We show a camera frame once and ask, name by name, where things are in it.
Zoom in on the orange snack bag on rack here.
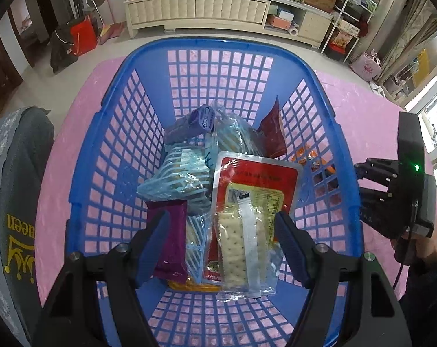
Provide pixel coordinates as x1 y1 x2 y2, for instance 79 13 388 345
332 29 358 47

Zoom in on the standing air conditioner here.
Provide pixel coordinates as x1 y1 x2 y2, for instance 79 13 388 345
361 0 416 56

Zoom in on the orange long snack packet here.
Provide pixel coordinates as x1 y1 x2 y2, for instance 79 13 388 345
290 147 337 176

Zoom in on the blue plastic basket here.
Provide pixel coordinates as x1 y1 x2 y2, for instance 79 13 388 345
65 36 366 347

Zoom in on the large red snack packet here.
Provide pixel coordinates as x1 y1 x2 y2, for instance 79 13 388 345
203 151 304 286

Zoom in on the dark red snack packet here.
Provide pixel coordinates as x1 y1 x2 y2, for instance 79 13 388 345
256 96 289 160

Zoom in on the red box on rack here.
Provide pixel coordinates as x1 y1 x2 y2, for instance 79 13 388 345
327 43 349 60

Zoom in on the cream television cabinet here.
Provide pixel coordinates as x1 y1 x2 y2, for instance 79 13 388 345
124 0 334 50

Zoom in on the pink tote bag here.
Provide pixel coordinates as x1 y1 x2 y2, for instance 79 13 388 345
350 51 383 82

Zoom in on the blue striped bread packet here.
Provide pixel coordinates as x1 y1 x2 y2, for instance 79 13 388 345
136 142 214 212
209 103 266 154

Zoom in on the white box on rack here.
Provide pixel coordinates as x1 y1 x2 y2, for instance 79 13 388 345
338 18 360 32

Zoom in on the orange box in cabinet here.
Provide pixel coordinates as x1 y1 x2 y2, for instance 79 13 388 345
265 14 293 30

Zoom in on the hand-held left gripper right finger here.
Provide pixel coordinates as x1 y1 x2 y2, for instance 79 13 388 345
274 210 412 347

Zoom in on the black suitcase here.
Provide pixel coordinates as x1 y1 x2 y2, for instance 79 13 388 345
50 25 80 73

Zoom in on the black cable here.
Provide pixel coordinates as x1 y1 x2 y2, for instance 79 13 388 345
391 235 418 291

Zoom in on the clear cracker stack packet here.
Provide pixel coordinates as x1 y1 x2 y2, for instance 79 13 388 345
211 193 286 299

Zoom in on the arched standing mirror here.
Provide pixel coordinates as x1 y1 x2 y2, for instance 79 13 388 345
383 14 437 96

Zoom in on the beige patterned curtain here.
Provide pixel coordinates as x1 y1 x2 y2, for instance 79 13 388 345
379 0 437 84

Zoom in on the broom with pink dustpan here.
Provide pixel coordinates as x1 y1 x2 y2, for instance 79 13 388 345
96 0 126 45

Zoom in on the small yellow snack packet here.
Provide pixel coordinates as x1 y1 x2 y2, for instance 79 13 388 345
166 278 223 294

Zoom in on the purple chips packet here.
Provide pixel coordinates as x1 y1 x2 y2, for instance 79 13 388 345
145 200 189 284

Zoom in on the person's right hand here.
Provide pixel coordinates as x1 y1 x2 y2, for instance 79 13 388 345
392 231 437 265

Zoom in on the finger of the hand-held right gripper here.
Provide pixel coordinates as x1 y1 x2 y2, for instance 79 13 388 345
354 158 400 189
359 188 416 239

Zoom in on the purple candy roll packet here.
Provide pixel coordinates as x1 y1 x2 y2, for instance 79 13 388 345
164 104 216 146

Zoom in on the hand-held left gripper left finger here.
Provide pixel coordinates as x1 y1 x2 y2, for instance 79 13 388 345
32 210 172 347

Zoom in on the red gift bag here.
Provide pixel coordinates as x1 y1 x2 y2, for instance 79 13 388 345
69 16 98 56

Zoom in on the chair with grey cover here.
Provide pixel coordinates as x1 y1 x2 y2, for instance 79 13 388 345
0 106 56 347

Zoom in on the white metal rack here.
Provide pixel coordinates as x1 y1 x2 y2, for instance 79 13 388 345
320 0 378 64

